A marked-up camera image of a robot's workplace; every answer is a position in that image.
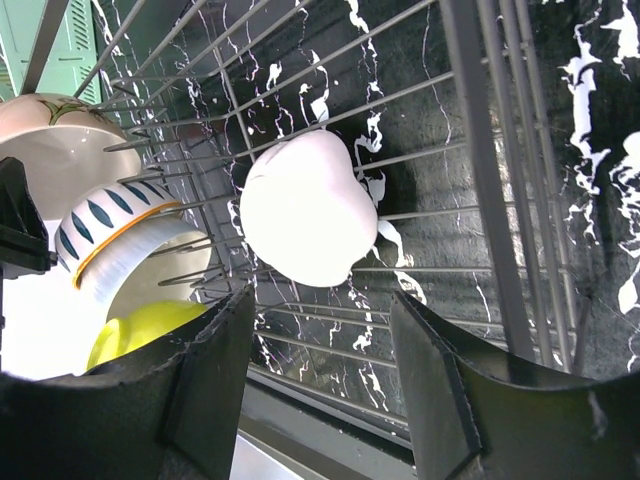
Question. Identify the white ribbed bowl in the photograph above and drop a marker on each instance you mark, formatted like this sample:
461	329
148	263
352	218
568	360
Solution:
157	259

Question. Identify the striped white bowl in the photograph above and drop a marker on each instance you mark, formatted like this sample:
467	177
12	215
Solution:
103	214

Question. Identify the beige bowl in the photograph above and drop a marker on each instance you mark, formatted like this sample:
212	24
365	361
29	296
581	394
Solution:
66	147

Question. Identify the white flower-shaped bowl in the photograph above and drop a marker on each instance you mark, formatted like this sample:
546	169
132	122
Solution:
304	213

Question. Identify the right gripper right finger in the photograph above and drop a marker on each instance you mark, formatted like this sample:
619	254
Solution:
475	411

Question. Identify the yellow bowl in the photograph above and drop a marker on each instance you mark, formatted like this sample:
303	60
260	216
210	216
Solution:
120	336

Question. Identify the black wire dish rack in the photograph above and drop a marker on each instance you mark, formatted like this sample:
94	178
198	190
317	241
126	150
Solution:
210	85

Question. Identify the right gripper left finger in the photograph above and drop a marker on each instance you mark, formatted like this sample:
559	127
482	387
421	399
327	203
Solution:
168	410

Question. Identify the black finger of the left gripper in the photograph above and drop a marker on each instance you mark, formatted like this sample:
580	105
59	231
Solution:
24	238

